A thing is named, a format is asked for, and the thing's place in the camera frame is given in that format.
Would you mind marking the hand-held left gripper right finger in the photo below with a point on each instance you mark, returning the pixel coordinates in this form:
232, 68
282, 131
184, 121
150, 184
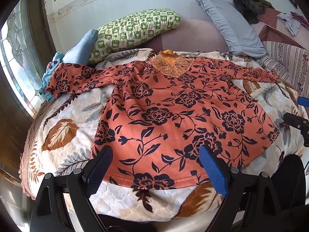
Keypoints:
212, 169

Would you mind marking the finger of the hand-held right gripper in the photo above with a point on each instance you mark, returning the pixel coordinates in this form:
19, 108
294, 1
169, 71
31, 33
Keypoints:
295, 122
303, 100

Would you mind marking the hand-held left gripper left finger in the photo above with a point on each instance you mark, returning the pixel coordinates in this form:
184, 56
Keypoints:
101, 166

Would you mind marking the orange floral shirt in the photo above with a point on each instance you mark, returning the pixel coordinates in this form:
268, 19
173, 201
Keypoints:
169, 106

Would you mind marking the leaf print fleece blanket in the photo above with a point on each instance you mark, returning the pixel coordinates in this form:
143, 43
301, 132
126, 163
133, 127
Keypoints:
72, 149

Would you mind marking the striped floral quilt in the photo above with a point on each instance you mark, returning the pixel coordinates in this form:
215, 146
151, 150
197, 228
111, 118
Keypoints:
287, 58

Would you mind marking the person's dark clothing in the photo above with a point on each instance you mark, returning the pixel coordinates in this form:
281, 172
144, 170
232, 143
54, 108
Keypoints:
287, 186

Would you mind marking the brown lace-edged bedspread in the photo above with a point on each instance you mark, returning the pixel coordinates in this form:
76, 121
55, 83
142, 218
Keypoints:
29, 149

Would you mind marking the small grey garment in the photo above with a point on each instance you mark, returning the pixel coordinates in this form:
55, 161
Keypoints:
289, 23

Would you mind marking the purple garment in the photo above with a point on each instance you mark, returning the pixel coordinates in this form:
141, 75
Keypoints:
300, 19

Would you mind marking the grey pillow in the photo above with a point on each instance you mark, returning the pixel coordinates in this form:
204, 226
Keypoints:
231, 26

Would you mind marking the teal knit garment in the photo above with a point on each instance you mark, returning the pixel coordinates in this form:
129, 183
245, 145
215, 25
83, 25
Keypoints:
49, 75

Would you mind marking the dark furry garment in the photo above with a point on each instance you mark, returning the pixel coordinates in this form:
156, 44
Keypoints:
248, 7

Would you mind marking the light blue towel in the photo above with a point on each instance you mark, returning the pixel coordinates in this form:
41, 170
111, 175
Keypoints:
79, 50

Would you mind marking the mauve bed sheet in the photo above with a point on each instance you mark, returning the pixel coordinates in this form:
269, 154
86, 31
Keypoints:
193, 36

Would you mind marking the patterned glass window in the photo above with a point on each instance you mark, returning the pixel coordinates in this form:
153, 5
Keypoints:
21, 60

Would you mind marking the green checked pillow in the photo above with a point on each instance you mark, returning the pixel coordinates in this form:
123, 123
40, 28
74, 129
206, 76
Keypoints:
130, 32

